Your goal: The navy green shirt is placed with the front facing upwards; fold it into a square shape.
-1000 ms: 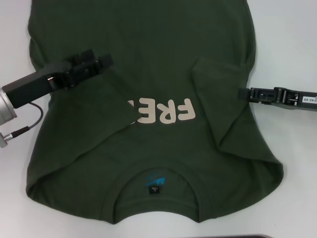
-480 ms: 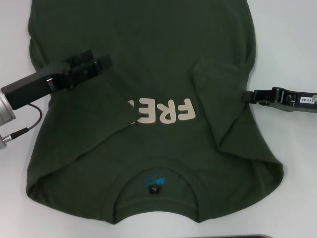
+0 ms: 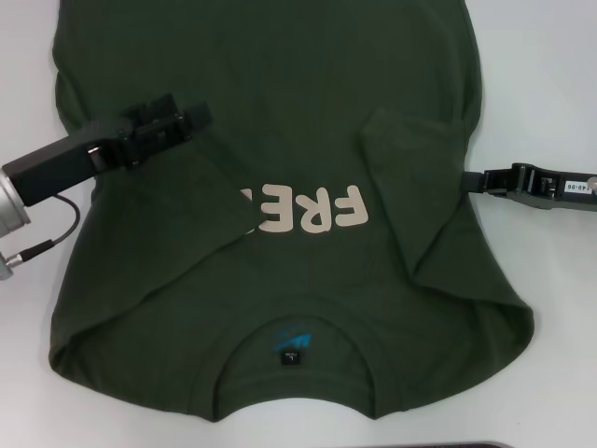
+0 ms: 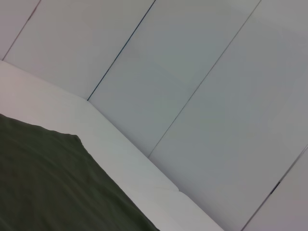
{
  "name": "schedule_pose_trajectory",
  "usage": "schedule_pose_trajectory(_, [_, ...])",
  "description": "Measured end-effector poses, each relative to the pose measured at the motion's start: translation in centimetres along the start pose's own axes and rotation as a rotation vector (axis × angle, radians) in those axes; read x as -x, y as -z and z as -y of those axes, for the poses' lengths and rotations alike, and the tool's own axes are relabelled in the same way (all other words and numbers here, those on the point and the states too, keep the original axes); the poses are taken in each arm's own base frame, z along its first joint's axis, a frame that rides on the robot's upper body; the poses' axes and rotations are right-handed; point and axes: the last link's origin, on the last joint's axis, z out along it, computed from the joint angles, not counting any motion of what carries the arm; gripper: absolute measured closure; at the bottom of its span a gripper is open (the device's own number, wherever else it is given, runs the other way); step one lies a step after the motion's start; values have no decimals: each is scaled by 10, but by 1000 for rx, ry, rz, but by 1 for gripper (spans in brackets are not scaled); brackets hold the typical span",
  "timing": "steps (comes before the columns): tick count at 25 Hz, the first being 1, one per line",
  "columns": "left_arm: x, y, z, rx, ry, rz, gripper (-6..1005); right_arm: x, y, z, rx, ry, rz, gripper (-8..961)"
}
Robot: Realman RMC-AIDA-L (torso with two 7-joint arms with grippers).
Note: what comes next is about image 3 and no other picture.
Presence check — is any silver cable connector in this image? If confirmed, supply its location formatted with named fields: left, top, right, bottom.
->
left=0, top=251, right=22, bottom=282

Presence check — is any thin dark wrist cable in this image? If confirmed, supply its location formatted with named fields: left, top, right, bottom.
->
left=13, top=194, right=81, bottom=260

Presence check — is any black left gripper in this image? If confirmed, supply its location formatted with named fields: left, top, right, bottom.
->
left=2, top=92, right=214, bottom=206

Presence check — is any dark green FREE T-shirt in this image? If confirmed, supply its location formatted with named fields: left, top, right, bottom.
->
left=46, top=0, right=534, bottom=416

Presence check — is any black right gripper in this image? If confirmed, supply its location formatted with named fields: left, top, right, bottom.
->
left=461, top=163, right=597, bottom=211

